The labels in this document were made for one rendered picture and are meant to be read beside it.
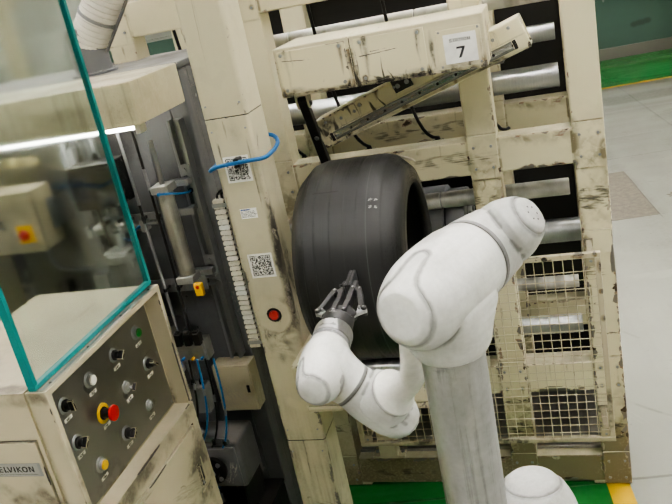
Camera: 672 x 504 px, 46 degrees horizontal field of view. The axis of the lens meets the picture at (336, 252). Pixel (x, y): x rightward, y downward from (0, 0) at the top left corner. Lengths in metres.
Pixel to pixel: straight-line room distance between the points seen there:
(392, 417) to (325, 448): 0.88
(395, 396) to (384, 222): 0.52
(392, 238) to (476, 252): 0.85
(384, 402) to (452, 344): 0.54
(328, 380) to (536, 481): 0.44
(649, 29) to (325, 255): 10.04
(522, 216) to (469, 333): 0.21
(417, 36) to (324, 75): 0.29
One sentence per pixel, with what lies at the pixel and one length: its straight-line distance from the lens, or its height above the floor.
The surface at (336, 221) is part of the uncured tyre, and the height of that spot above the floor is 1.37.
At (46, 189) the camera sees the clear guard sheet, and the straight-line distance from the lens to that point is 1.89.
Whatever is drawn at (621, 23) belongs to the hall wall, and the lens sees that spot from 11.69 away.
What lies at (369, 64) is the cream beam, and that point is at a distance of 2.30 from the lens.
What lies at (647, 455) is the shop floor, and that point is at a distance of 3.35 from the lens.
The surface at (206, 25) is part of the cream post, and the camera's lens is 2.14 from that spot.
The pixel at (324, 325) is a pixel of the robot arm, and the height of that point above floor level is 1.25.
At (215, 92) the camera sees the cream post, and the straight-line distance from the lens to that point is 2.16.
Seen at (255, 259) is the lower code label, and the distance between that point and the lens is 2.27.
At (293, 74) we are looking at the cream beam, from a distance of 2.36.
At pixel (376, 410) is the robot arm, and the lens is 1.67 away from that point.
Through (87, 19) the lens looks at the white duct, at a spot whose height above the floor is 1.97.
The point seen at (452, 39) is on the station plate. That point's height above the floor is 1.73.
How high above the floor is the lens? 1.99
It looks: 20 degrees down
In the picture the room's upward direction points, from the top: 12 degrees counter-clockwise
